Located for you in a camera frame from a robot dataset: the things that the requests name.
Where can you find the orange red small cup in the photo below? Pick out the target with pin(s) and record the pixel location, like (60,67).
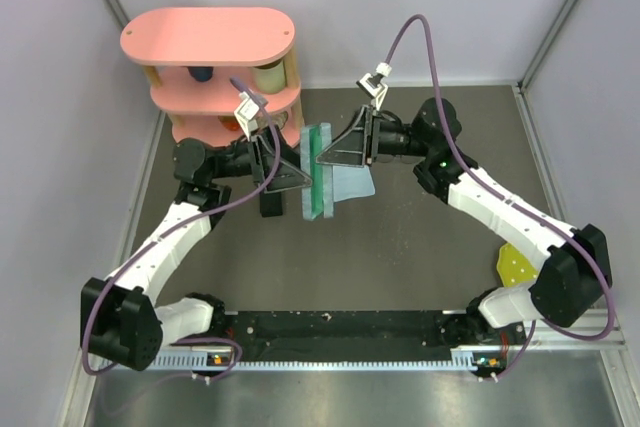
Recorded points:
(230,123)

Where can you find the patterned ceramic bowl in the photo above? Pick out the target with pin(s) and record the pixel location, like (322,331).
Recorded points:
(280,119)

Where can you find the black glasses case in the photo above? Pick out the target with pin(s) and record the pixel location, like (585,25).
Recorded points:
(271,204)

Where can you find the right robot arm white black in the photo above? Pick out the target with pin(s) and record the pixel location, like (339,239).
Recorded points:
(572,264)

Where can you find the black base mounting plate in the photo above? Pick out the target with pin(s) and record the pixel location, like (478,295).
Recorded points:
(357,336)

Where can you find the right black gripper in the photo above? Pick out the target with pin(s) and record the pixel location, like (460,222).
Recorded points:
(361,141)

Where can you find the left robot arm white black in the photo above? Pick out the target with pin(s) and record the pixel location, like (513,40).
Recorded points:
(121,320)

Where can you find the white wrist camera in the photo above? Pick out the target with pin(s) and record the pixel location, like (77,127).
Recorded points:
(249,113)
(374,86)

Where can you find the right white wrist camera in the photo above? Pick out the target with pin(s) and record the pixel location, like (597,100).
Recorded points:
(374,86)

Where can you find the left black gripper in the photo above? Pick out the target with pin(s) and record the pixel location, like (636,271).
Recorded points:
(262,157)

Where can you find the cream cylindrical jar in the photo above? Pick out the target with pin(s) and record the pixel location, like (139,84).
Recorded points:
(270,78)

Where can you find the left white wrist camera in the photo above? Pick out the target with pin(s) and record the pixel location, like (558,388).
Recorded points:
(249,113)

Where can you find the aluminium rail with cable duct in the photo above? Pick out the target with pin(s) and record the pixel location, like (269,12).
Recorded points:
(228,353)

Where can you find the thin black wire eyeglasses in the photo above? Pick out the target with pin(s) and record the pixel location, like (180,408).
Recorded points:
(398,159)

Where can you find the blue grey glasses case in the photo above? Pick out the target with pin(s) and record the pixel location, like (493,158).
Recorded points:
(318,197)

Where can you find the pink three-tier wooden shelf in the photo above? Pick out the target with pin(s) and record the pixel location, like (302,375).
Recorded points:
(232,40)

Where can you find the dark blue cup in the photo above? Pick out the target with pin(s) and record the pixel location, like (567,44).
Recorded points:
(200,73)

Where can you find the yellow green dotted plate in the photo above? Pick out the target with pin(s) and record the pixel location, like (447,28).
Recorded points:
(513,268)

